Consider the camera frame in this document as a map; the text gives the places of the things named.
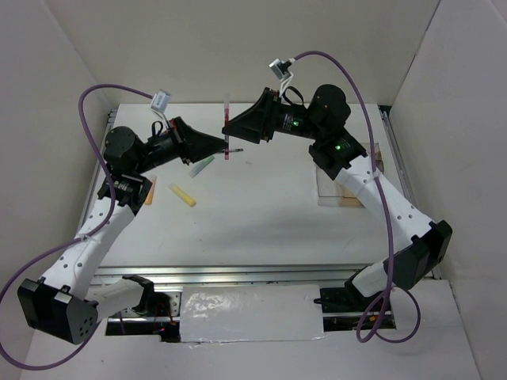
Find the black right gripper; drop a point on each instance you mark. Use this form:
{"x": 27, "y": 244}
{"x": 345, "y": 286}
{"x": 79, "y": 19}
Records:
{"x": 260, "y": 120}

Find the white taped front panel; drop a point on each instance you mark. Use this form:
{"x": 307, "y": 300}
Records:
{"x": 250, "y": 314}

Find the orange pink highlighter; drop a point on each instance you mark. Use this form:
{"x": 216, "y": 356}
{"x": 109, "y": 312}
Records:
{"x": 149, "y": 200}

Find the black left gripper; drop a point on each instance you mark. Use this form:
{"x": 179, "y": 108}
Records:
{"x": 192, "y": 147}

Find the left side aluminium rail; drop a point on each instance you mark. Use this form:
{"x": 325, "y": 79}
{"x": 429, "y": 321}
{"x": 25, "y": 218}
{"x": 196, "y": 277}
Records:
{"x": 99, "y": 175}

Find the green translucent highlighter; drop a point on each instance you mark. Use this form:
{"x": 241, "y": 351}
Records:
{"x": 199, "y": 166}

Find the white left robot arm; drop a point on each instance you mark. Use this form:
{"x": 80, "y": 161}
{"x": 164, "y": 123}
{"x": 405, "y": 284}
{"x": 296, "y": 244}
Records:
{"x": 60, "y": 303}

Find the aluminium table edge rail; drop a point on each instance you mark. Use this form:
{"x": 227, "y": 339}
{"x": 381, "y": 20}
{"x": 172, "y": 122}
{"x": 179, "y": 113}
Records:
{"x": 236, "y": 275}

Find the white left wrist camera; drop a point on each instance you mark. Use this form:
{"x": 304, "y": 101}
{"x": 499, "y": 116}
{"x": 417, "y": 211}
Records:
{"x": 160, "y": 101}

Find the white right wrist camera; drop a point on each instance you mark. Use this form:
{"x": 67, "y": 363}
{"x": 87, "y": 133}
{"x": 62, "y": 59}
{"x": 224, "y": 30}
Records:
{"x": 281, "y": 69}

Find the red gel pen refill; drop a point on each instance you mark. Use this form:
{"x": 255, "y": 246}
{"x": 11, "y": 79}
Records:
{"x": 226, "y": 112}

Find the yellow translucent highlighter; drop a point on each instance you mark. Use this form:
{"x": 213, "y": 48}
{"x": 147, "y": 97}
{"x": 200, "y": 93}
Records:
{"x": 181, "y": 194}

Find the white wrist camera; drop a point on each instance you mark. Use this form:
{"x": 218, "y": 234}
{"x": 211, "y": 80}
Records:
{"x": 281, "y": 69}
{"x": 160, "y": 101}

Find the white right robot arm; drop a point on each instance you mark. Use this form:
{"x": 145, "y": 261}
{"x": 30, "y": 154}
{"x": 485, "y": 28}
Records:
{"x": 416, "y": 244}

